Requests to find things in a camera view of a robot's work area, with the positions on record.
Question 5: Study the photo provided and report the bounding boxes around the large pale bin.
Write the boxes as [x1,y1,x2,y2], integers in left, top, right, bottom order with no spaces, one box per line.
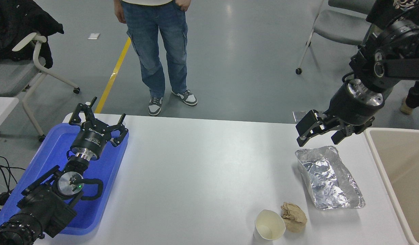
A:
[364,127,419,245]

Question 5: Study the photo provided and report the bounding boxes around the crumpled silver foil tray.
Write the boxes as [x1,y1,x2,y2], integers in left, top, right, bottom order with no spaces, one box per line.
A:
[295,146,366,210]

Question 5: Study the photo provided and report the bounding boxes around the small white side table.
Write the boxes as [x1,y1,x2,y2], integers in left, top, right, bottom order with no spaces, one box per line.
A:
[0,97,19,136]

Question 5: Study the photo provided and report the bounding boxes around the blue plastic tray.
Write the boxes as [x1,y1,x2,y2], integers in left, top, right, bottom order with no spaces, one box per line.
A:
[0,123,129,236]

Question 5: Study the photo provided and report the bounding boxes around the black jacket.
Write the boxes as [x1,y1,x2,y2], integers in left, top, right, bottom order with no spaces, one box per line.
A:
[0,0,65,69]

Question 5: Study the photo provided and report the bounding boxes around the white paper cup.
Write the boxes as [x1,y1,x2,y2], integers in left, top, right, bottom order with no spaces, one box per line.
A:
[253,209,286,241]

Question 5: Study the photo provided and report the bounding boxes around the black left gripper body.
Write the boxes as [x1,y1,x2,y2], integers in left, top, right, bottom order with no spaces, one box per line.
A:
[70,123,110,160]

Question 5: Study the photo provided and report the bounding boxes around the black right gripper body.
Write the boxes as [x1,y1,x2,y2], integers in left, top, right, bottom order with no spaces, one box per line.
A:
[326,85,377,127]

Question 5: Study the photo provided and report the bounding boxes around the crumpled tan paper ball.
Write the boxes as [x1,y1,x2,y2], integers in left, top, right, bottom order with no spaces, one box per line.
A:
[281,202,307,233]

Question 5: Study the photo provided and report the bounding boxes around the person's right hand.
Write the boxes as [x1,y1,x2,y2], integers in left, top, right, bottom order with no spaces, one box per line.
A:
[114,0,127,24]

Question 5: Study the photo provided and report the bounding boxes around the grey chair with white armrest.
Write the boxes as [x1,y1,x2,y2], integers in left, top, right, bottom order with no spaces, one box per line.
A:
[0,32,81,143]

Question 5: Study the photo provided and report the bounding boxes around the grey chair with castors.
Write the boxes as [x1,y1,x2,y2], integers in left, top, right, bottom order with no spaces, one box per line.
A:
[296,0,376,75]

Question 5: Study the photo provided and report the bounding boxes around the black cables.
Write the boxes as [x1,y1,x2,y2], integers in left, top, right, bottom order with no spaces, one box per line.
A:
[0,156,26,211]

